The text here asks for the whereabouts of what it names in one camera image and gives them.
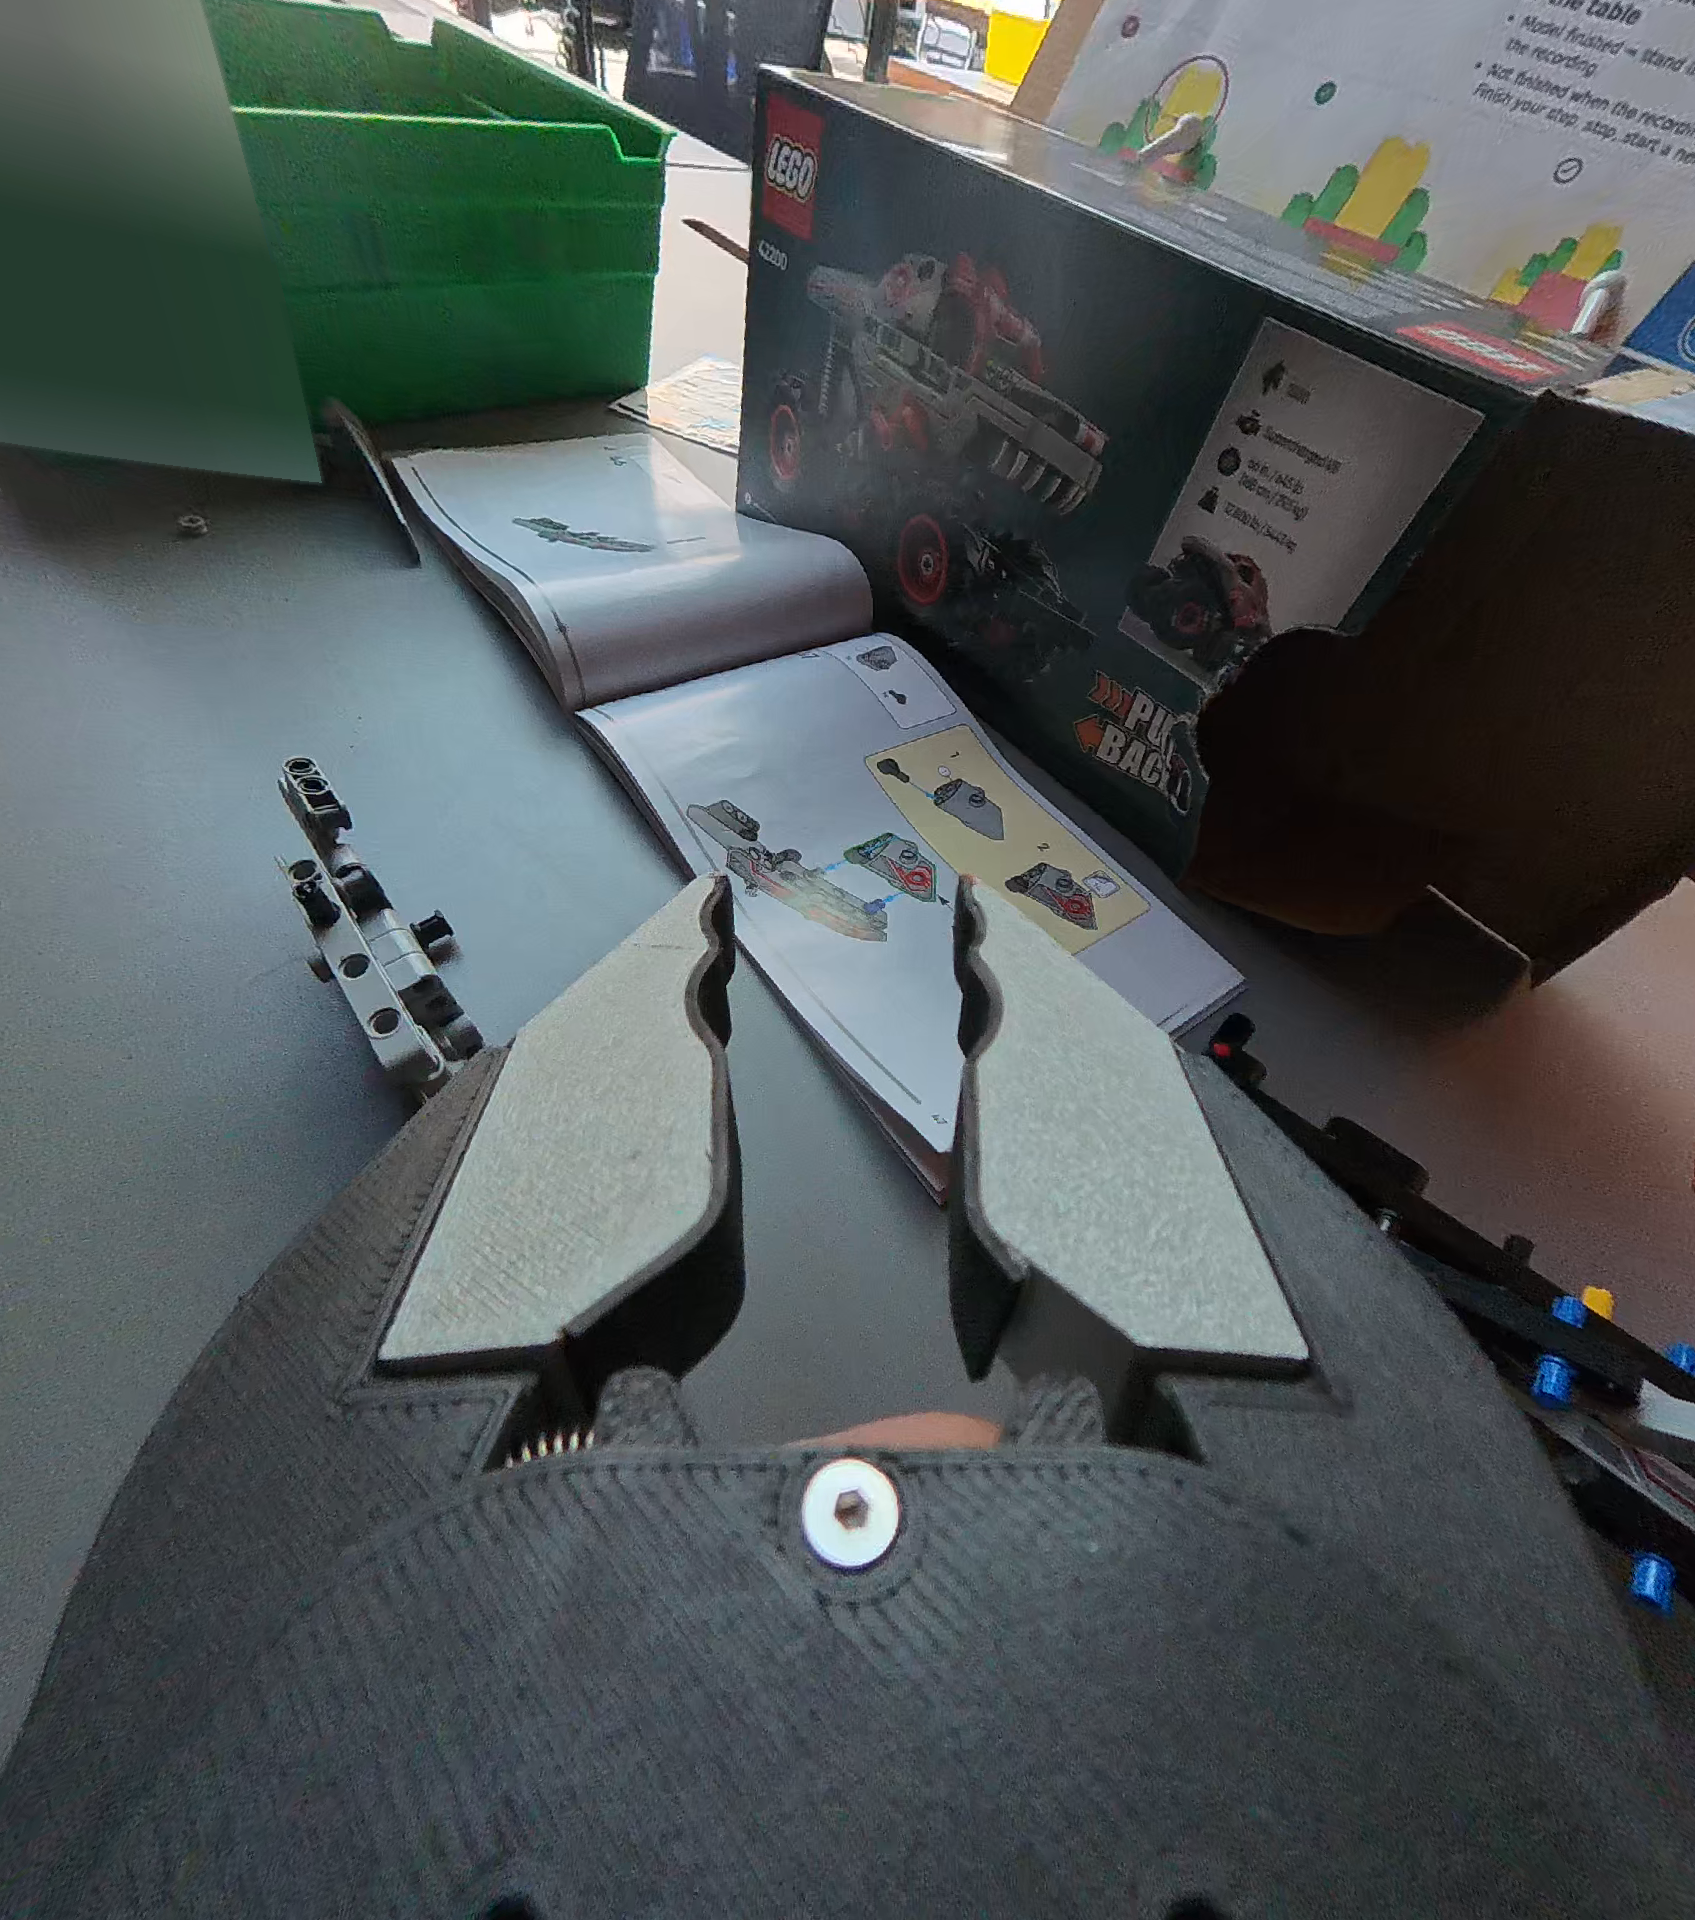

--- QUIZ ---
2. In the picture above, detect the lego sticker sheet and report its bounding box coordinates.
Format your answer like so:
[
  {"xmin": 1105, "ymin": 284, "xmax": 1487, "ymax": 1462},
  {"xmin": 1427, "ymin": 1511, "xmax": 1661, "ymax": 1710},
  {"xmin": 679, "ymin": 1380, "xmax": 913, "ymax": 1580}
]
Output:
[{"xmin": 609, "ymin": 355, "xmax": 747, "ymax": 452}]

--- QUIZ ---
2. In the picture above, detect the black lego truck chassis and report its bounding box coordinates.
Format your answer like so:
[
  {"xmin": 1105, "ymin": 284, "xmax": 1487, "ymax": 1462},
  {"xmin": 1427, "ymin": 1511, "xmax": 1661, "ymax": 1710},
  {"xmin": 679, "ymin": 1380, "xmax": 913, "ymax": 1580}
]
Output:
[{"xmin": 1207, "ymin": 1012, "xmax": 1695, "ymax": 1652}]

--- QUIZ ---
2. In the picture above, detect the white printed instruction poster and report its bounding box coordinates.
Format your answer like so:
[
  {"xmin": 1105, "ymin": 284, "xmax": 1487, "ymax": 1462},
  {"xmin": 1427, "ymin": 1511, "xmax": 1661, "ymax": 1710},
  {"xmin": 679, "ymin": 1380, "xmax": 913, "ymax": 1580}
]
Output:
[{"xmin": 1049, "ymin": 0, "xmax": 1695, "ymax": 413}]

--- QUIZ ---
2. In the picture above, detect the black chair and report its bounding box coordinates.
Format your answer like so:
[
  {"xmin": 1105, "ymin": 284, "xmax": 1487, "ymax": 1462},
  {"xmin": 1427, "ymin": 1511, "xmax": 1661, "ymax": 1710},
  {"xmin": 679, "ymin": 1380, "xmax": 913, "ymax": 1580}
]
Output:
[{"xmin": 621, "ymin": 0, "xmax": 825, "ymax": 160}]

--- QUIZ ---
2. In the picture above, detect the brown cardboard board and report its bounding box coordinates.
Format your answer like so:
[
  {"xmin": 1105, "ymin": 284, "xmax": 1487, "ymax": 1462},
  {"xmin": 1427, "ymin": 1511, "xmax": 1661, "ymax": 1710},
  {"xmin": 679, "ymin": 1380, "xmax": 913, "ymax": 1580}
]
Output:
[{"xmin": 1009, "ymin": 0, "xmax": 1107, "ymax": 126}]

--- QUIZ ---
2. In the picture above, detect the green plastic bin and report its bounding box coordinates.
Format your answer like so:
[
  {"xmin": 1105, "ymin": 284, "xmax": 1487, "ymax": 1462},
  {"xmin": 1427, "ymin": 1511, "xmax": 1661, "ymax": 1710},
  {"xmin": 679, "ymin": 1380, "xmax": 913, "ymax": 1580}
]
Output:
[{"xmin": 202, "ymin": 0, "xmax": 675, "ymax": 430}]

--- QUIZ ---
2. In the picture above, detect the grey lego beam assembly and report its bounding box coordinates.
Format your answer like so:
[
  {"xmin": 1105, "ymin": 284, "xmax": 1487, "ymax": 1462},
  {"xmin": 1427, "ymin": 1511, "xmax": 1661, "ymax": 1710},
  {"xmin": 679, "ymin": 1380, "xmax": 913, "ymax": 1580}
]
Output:
[{"xmin": 278, "ymin": 755, "xmax": 485, "ymax": 1103}]

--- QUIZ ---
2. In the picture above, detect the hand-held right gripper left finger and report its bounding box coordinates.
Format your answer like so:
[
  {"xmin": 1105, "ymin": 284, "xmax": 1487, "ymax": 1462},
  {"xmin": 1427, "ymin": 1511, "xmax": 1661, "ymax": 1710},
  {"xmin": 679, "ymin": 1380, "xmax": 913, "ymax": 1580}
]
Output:
[{"xmin": 378, "ymin": 874, "xmax": 747, "ymax": 1390}]

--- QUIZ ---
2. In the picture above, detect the dark lego set box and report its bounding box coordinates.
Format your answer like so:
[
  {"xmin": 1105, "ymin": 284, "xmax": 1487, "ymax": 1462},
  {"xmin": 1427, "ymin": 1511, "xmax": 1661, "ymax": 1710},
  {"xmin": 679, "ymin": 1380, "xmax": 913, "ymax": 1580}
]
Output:
[{"xmin": 733, "ymin": 61, "xmax": 1695, "ymax": 983}]

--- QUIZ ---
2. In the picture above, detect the lego instruction booklet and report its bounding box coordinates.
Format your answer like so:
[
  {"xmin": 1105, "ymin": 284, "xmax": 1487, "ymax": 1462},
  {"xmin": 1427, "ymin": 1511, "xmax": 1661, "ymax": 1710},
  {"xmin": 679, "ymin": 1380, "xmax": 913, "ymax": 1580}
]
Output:
[{"xmin": 320, "ymin": 396, "xmax": 1245, "ymax": 1209}]

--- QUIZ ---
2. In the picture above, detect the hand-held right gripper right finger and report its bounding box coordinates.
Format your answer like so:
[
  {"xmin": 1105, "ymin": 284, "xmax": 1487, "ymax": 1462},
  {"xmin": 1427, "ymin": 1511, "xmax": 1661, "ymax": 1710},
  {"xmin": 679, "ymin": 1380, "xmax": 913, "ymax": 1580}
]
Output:
[{"xmin": 947, "ymin": 880, "xmax": 1311, "ymax": 1380}]

